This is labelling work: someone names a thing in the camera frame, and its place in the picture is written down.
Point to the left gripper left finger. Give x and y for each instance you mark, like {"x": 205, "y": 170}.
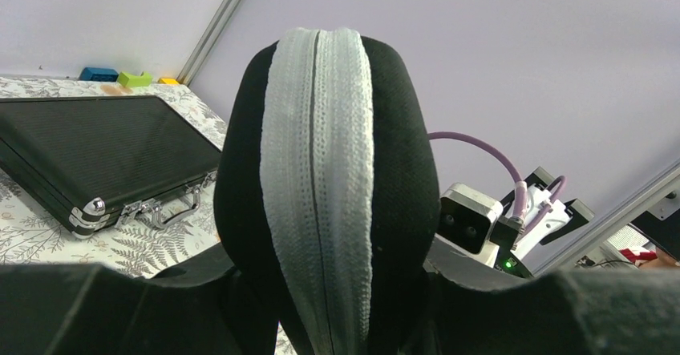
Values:
{"x": 199, "y": 306}

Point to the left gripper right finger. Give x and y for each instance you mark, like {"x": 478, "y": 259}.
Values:
{"x": 480, "y": 310}

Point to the black zippered case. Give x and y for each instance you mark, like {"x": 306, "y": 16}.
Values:
{"x": 327, "y": 197}

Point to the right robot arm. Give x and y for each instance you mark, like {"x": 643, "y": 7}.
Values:
{"x": 547, "y": 219}

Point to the black aluminium briefcase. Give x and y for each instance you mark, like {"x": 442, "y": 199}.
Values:
{"x": 101, "y": 162}

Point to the yellow block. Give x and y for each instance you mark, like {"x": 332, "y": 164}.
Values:
{"x": 168, "y": 81}

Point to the green block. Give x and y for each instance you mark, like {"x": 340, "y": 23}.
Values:
{"x": 129, "y": 80}

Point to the blue block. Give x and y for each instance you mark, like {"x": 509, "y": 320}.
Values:
{"x": 98, "y": 74}

